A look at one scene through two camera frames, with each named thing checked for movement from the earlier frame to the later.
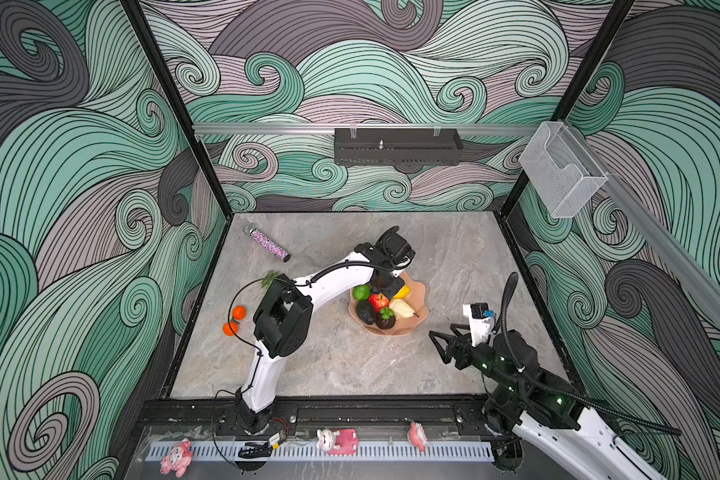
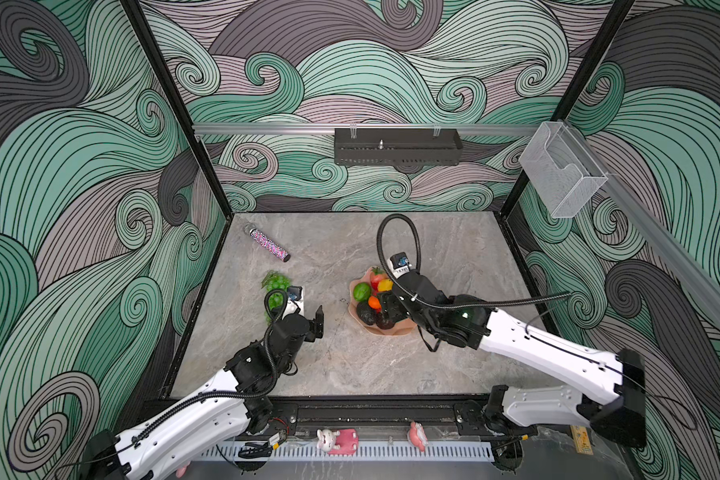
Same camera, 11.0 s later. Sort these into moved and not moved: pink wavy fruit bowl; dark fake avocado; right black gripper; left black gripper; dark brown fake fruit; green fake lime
Moved: left black gripper; right black gripper
Not moved: green fake lime; pink wavy fruit bowl; dark fake avocado; dark brown fake fruit
